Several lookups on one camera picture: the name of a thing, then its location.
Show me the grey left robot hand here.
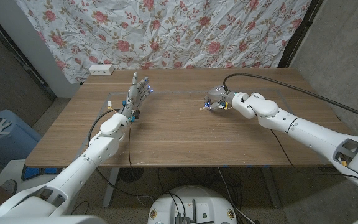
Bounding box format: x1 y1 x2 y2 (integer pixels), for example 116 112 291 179
118 72 154 123

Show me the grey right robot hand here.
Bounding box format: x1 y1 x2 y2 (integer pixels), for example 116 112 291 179
203 85 236 111

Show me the white power strip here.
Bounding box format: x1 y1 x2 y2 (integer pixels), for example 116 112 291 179
88 64 115 76

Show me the floral backdrop cloth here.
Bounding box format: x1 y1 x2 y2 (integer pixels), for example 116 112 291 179
14 0 313 84

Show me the black round fan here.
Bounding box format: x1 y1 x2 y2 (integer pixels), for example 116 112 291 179
119 167 145 184

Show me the white table leg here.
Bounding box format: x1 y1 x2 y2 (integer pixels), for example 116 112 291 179
103 167 121 208

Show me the black stand pole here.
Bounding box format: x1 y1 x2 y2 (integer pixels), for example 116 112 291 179
277 0 324 68

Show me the white robot torso base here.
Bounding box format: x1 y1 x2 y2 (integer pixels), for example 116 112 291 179
147 185 237 224

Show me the grey table leg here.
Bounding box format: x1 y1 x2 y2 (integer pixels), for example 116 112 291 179
261 167 282 208

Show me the blue storage bin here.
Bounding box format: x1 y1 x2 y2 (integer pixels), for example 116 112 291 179
0 108 42 167

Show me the white and blue box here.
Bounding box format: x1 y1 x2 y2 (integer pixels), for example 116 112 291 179
0 159 63 190

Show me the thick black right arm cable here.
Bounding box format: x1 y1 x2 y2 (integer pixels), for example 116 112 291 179
223 73 358 125

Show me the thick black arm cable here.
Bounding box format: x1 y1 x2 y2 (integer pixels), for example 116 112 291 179
88 108 155 203
223 73 358 125

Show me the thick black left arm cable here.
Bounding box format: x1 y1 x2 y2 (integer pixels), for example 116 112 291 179
88 108 155 203

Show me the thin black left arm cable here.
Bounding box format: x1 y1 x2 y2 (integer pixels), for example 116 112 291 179
127 120 134 169

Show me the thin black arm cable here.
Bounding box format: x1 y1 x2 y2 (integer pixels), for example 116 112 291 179
270 128 358 185
127 120 134 169

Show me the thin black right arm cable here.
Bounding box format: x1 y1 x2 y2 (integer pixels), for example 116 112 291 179
270 128 358 185

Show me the white floor cable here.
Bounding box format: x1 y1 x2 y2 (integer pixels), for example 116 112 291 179
218 167 256 224

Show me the black floor cable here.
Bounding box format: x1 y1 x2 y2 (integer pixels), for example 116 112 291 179
157 167 244 218

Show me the black metal frame bar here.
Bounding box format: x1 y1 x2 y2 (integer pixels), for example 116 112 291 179
0 7 57 101

